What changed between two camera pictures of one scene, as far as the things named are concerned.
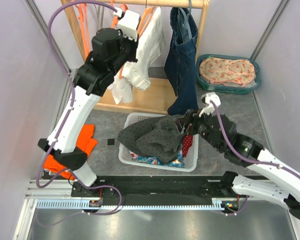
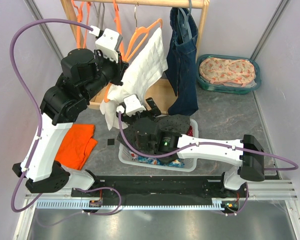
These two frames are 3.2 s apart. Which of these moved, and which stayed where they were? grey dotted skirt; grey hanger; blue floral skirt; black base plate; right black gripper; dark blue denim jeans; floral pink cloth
Moved: right black gripper
Stayed: grey hanger; grey dotted skirt; floral pink cloth; dark blue denim jeans; blue floral skirt; black base plate
